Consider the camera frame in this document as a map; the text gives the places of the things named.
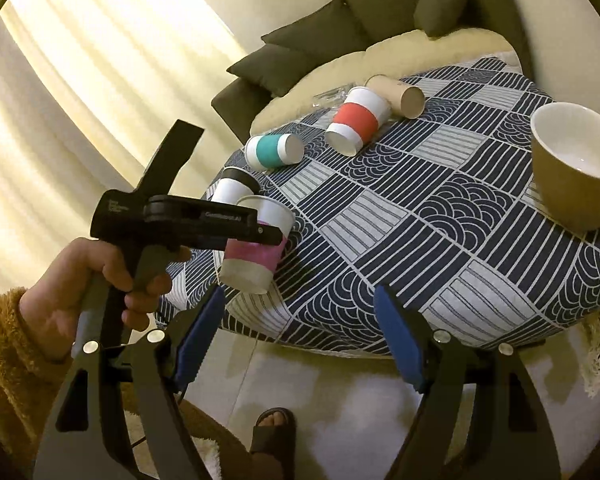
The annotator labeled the left olive throw pillow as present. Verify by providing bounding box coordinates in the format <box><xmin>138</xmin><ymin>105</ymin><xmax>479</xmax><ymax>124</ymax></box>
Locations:
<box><xmin>226</xmin><ymin>44</ymin><xmax>325</xmax><ymax>98</ymax></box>

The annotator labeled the cream sofa seat blanket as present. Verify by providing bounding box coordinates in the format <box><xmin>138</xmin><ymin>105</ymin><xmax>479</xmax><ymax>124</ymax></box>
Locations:
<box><xmin>250</xmin><ymin>27</ymin><xmax>521</xmax><ymax>136</ymax></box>

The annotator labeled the white cup with red sleeve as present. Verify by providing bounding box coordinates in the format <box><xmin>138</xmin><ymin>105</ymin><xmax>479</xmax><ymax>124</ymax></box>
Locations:
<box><xmin>325</xmin><ymin>87</ymin><xmax>391</xmax><ymax>157</ymax></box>

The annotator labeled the plain brown paper cup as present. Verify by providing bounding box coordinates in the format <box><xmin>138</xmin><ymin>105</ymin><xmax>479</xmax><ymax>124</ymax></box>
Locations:
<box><xmin>365</xmin><ymin>75</ymin><xmax>426</xmax><ymax>119</ymax></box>

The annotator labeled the white cup with pink sleeve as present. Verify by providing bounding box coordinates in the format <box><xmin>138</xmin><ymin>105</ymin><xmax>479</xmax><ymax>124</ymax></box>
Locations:
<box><xmin>219</xmin><ymin>195</ymin><xmax>296</xmax><ymax>295</ymax></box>

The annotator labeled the cream curtain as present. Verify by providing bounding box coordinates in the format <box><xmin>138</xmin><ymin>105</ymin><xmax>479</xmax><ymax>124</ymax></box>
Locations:
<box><xmin>0</xmin><ymin>0</ymin><xmax>244</xmax><ymax>292</ymax></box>

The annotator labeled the navy patterned tablecloth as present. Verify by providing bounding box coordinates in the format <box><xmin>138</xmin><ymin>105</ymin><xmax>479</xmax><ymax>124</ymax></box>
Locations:
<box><xmin>156</xmin><ymin>55</ymin><xmax>600</xmax><ymax>369</ymax></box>

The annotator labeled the white cup with teal sleeve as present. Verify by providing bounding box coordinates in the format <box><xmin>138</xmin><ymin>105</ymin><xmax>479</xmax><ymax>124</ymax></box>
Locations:
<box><xmin>245</xmin><ymin>133</ymin><xmax>304</xmax><ymax>171</ymax></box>

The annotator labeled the person's left hand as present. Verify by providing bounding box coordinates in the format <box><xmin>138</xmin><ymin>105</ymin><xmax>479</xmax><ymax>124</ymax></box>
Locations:
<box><xmin>18</xmin><ymin>237</ymin><xmax>172</xmax><ymax>362</ymax></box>

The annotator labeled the right olive throw pillow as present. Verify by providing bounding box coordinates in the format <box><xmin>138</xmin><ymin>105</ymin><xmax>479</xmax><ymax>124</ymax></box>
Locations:
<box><xmin>414</xmin><ymin>0</ymin><xmax>468</xmax><ymax>38</ymax></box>

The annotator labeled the foot in black sandal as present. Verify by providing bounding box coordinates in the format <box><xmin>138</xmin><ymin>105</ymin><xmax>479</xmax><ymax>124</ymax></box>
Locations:
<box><xmin>249</xmin><ymin>408</ymin><xmax>297</xmax><ymax>480</ymax></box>

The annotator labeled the white cup with black lid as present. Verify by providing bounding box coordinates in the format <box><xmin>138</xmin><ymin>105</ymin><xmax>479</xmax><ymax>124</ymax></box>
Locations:
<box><xmin>211</xmin><ymin>167</ymin><xmax>261</xmax><ymax>205</ymax></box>

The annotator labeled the brown fuzzy sleeve forearm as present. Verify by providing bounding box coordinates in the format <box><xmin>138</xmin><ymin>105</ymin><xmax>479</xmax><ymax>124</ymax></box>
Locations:
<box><xmin>0</xmin><ymin>287</ymin><xmax>252</xmax><ymax>479</ymax></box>

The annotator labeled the tan ceramic mug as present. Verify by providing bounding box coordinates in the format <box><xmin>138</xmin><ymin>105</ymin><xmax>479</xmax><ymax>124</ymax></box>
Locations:
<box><xmin>530</xmin><ymin>102</ymin><xmax>600</xmax><ymax>233</ymax></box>

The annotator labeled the dark olive sofa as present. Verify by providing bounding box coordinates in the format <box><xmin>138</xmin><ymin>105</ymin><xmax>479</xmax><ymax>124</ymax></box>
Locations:
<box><xmin>211</xmin><ymin>0</ymin><xmax>534</xmax><ymax>142</ymax></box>

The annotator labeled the olive throw pillow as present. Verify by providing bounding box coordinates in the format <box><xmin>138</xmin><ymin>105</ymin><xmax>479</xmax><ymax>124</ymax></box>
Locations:
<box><xmin>226</xmin><ymin>44</ymin><xmax>325</xmax><ymax>98</ymax></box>
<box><xmin>414</xmin><ymin>0</ymin><xmax>468</xmax><ymax>38</ymax></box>

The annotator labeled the clear glass tumbler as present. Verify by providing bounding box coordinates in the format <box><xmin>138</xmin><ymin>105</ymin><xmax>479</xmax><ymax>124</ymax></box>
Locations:
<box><xmin>312</xmin><ymin>84</ymin><xmax>354</xmax><ymax>108</ymax></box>

